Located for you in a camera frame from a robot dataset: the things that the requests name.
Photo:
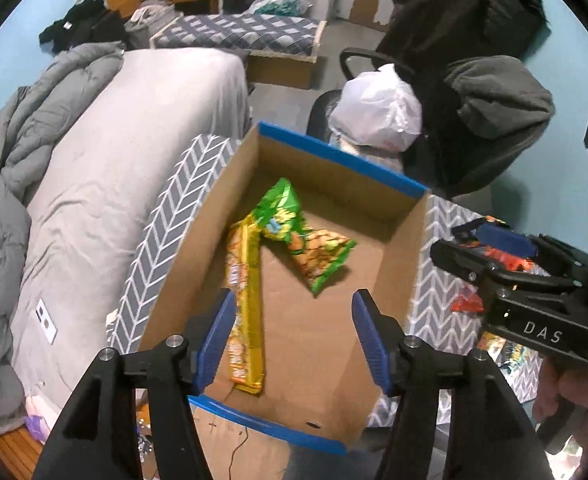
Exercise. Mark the dark grey hooded jacket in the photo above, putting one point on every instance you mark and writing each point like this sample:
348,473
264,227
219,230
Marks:
494,110

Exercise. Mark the grey chevron tablecloth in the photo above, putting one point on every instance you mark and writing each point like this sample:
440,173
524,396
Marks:
183,195

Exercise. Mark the black office chair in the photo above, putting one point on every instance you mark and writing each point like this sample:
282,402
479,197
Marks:
324,105

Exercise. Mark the bed with grey sheet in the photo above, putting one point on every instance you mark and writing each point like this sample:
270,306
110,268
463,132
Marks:
103,160

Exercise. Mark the grey comforter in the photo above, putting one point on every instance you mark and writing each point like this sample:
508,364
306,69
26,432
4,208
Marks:
3,185

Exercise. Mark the small orange snack packet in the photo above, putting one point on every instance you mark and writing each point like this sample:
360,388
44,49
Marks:
466,304

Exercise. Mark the cardboard box with blue tape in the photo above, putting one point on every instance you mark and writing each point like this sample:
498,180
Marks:
314,330

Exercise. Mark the teal plastic bag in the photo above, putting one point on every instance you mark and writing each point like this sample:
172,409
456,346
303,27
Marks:
284,6

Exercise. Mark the long yellow snack packet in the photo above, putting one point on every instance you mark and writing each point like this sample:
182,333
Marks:
246,310

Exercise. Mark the black clothes pile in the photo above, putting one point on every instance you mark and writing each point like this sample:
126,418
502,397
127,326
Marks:
78,22

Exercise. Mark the patterned mattress on wooden frame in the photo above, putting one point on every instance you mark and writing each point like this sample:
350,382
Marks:
239,32

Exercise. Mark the white label on sheet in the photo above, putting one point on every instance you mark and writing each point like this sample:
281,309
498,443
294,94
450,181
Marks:
46,320

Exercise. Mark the white plastic bag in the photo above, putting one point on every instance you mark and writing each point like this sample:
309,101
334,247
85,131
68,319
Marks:
374,105

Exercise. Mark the grey clothes heap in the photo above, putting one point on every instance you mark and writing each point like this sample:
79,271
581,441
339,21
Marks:
146,22

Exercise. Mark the colourful snack packet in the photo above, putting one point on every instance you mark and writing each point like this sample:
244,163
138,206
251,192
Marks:
504,350

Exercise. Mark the orange black snack packet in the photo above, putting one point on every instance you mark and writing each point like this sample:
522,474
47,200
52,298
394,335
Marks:
496,256

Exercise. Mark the black jacket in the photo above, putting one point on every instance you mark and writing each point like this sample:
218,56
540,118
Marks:
454,5

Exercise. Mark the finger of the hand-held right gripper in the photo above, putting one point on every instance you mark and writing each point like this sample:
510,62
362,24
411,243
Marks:
454,257
504,239

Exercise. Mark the person's right hand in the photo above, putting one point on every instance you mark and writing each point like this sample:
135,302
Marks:
553,385

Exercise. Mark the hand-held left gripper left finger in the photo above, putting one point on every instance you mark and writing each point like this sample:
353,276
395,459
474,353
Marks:
218,335

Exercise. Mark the green snack packet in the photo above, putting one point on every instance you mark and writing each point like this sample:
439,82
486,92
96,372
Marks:
284,215

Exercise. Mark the purple cloth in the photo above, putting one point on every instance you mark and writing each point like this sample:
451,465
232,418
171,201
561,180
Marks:
37,422

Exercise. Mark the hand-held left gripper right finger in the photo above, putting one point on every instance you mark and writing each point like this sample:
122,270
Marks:
369,330

